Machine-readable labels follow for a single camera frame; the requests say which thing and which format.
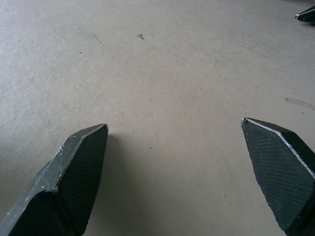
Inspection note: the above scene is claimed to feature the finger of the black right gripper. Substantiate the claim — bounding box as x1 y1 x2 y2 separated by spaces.
295 5 315 25

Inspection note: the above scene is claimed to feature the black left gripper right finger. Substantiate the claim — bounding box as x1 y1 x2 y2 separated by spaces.
241 118 315 236

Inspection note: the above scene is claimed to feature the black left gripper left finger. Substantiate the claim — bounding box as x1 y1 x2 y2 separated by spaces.
0 123 109 236

